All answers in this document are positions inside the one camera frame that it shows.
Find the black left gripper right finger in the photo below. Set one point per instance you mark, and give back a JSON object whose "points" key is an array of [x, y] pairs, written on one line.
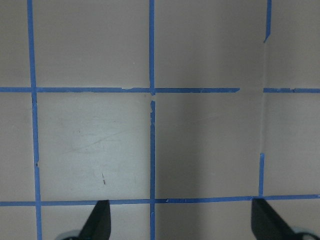
{"points": [[266, 223]]}

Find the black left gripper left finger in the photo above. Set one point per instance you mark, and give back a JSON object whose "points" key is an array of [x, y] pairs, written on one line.
{"points": [[98, 224]]}

